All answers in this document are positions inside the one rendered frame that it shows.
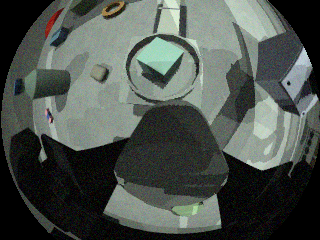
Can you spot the tan ring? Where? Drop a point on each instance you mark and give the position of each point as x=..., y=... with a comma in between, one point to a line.
x=120, y=8

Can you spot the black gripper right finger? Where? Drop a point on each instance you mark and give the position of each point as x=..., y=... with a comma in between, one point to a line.
x=245, y=184

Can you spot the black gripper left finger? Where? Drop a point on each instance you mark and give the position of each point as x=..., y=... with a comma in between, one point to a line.
x=91, y=169

